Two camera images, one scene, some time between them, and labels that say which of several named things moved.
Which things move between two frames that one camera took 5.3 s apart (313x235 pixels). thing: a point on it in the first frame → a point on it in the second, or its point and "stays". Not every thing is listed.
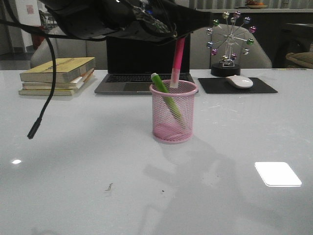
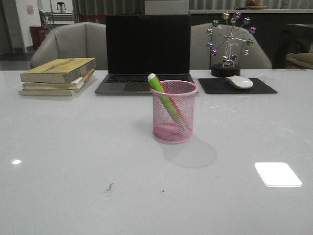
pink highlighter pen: x=175 y=74 → x=171 y=100
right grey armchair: x=229 y=43 stays
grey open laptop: x=130 y=64 stays
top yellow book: x=67 y=69 stays
